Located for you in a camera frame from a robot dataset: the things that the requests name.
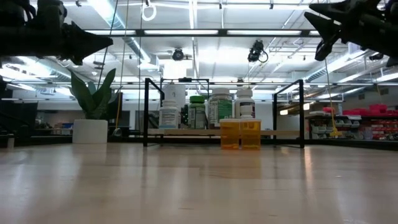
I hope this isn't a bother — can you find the black camera with cable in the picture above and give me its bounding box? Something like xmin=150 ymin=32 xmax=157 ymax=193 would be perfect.
xmin=248 ymin=39 xmax=269 ymax=63

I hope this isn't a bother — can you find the green plant in white pot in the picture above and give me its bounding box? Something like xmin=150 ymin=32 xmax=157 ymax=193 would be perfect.
xmin=70 ymin=67 xmax=124 ymax=144

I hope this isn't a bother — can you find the rack with red bins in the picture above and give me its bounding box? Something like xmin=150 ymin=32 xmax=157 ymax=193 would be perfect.
xmin=306 ymin=104 xmax=398 ymax=141

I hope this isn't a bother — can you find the white-capped bottle green label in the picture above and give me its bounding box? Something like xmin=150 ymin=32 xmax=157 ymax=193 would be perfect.
xmin=207 ymin=87 xmax=233 ymax=130

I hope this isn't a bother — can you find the green-capped medicine bottle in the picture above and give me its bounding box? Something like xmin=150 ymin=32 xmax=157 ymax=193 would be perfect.
xmin=188 ymin=95 xmax=206 ymax=130

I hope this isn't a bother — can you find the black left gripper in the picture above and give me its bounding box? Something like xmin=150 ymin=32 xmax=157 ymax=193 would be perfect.
xmin=16 ymin=0 xmax=114 ymax=67

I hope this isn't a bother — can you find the large white medicine bottle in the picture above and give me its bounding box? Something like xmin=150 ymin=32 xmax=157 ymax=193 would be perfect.
xmin=234 ymin=89 xmax=256 ymax=121

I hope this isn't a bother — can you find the orange pill bottle white cap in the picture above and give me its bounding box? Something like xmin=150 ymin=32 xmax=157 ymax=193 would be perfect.
xmin=219 ymin=118 xmax=241 ymax=150
xmin=239 ymin=118 xmax=262 ymax=150

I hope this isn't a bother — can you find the black wire shelf wooden board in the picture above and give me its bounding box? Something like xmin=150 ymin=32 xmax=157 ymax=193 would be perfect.
xmin=143 ymin=77 xmax=305 ymax=149

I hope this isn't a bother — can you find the black overhead beam with lights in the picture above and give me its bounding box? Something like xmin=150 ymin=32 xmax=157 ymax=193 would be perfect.
xmin=83 ymin=28 xmax=323 ymax=38

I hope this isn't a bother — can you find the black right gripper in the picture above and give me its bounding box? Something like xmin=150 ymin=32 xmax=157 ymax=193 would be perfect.
xmin=303 ymin=0 xmax=379 ymax=62

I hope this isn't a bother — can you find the yellow hanging cable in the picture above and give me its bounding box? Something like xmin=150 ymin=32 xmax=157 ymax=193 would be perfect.
xmin=324 ymin=58 xmax=343 ymax=138

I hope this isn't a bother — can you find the white cable loop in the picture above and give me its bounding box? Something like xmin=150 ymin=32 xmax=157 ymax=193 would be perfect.
xmin=141 ymin=0 xmax=157 ymax=22

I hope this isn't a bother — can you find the white bottle blue label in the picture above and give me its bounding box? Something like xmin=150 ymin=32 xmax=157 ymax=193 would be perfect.
xmin=158 ymin=99 xmax=180 ymax=130

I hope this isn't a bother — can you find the round black overhead camera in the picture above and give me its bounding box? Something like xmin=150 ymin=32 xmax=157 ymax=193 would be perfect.
xmin=172 ymin=48 xmax=185 ymax=62

